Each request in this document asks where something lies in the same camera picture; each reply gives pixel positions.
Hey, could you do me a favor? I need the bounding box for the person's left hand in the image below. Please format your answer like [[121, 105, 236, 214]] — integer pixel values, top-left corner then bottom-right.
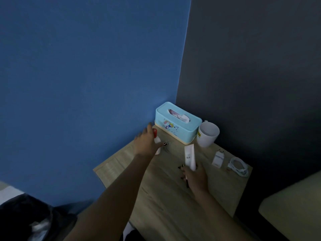
[[134, 122, 169, 159]]

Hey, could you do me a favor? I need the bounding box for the person's right hand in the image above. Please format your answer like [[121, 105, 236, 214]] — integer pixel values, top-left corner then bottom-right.
[[178, 162, 209, 194]]

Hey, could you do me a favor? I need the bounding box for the white bottle with red cap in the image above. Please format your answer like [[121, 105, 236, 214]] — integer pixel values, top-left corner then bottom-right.
[[152, 128, 162, 155]]

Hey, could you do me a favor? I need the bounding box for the white cream tube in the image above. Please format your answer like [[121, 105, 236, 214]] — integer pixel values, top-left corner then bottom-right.
[[184, 144, 197, 172]]

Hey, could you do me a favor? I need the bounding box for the person's right forearm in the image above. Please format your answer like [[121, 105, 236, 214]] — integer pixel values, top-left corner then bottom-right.
[[193, 189, 255, 241]]

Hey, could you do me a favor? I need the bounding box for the person's left forearm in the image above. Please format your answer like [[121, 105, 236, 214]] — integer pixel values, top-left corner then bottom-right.
[[64, 154, 154, 241]]

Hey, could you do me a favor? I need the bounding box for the white charger plug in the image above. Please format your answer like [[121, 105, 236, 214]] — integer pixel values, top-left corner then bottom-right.
[[211, 150, 225, 169]]

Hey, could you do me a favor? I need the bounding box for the light blue tissue box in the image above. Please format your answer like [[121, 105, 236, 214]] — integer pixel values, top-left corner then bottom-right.
[[154, 102, 203, 145]]

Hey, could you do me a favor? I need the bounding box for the white mug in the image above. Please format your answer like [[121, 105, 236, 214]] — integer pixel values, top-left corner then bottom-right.
[[196, 120, 220, 148]]

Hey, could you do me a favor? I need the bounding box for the white tissue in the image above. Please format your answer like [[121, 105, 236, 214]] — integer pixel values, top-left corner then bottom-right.
[[169, 109, 190, 122]]

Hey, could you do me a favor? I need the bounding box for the black bag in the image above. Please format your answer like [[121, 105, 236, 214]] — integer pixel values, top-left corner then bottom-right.
[[0, 193, 79, 241]]

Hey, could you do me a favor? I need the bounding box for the white sheet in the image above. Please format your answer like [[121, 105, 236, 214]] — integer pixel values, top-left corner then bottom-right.
[[0, 185, 25, 206]]

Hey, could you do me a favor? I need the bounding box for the white coiled cable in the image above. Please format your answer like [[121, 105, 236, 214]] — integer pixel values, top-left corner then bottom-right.
[[227, 157, 249, 177]]

